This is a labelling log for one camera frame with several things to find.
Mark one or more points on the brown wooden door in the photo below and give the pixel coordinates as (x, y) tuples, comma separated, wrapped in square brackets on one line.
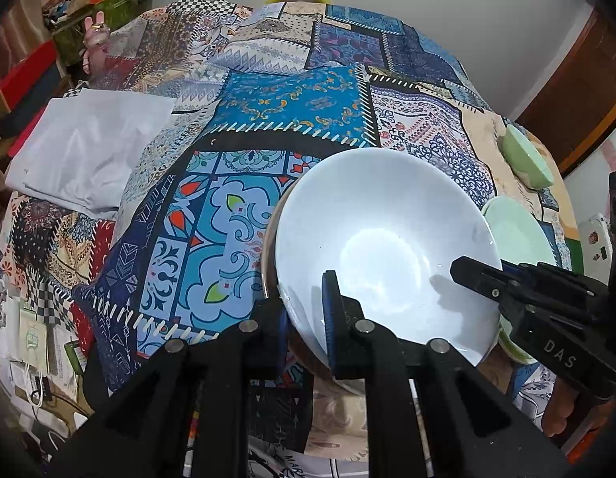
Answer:
[(587, 99)]

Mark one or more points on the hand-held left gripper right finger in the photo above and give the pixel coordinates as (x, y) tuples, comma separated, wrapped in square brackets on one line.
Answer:
[(330, 318)]

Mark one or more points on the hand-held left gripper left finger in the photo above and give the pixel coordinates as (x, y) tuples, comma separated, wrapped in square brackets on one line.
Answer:
[(284, 333)]

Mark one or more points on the folded white cloth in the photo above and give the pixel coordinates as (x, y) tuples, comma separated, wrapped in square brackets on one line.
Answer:
[(89, 144)]

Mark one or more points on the small white device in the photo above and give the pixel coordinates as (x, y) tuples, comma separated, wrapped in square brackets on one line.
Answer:
[(594, 236)]

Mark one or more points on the brown striped curtain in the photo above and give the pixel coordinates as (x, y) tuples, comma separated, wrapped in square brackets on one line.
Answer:
[(19, 25)]

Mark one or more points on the mint green plate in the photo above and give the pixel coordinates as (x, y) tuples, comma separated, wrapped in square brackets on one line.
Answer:
[(517, 234)]

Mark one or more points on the patchwork printed blanket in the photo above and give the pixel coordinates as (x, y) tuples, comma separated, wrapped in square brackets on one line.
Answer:
[(238, 109)]

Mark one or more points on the red box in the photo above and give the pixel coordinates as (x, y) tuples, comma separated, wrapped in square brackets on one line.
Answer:
[(24, 72)]

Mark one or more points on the cream paper card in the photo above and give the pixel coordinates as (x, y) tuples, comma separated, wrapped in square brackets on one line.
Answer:
[(33, 341)]

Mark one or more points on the person's right hand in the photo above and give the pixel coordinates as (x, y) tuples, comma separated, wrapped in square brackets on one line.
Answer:
[(557, 408)]

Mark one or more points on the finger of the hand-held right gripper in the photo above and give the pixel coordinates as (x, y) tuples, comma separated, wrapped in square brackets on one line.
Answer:
[(480, 276)]

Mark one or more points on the pink rabbit toy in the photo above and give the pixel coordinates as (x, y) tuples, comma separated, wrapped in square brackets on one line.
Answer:
[(96, 37)]

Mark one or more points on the white bowl with black spots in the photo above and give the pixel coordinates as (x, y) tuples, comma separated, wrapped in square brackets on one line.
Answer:
[(387, 219)]

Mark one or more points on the light green bowl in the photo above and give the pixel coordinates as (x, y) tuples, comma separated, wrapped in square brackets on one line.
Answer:
[(524, 157)]

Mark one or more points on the green cardboard box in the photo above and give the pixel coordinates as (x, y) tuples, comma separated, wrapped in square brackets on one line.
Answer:
[(113, 10)]

